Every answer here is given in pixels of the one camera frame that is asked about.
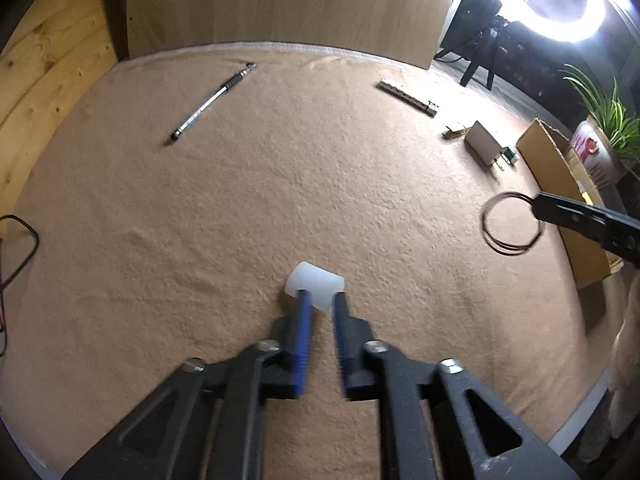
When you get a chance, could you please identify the patterned white lighter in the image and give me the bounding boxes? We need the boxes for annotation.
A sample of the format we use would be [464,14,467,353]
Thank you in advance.
[377,78,440,117]

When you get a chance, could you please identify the black cable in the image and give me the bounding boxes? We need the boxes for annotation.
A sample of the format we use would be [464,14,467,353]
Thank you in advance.
[0,214,41,358]

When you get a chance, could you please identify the cardboard box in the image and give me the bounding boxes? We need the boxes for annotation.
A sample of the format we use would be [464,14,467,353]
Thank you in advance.
[516,117,626,290]

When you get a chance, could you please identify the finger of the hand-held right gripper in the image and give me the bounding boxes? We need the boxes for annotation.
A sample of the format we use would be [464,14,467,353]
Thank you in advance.
[531,204,640,265]
[534,191,640,239]

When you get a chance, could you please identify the black and silver pen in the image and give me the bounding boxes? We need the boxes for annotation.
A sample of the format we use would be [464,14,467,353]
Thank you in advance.
[170,62,257,142]

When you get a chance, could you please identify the ring light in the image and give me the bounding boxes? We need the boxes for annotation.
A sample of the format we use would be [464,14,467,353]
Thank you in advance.
[477,0,608,45]

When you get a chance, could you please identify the white plug charger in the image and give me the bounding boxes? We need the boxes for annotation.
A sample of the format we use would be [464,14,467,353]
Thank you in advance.
[464,120,507,172]

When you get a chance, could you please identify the black wire rings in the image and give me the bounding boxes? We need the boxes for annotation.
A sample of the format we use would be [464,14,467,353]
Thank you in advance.
[481,192,546,257]

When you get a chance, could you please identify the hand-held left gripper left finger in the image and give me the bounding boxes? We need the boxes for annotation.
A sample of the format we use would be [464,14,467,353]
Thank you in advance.
[62,289,315,480]

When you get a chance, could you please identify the light wooden board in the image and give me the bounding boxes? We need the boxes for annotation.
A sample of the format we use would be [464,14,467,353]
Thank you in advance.
[125,0,463,70]

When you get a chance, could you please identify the translucent white plastic cap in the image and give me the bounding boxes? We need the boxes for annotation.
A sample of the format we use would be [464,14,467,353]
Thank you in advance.
[284,261,346,313]

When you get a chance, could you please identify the green spider plant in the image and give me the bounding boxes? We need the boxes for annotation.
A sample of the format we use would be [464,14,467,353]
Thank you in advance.
[562,62,640,181]

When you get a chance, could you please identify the white and red flower pot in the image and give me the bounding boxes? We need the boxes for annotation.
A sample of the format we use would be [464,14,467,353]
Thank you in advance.
[570,116,628,188]

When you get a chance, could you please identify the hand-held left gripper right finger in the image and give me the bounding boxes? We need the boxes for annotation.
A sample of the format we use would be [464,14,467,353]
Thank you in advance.
[332,292,581,480]

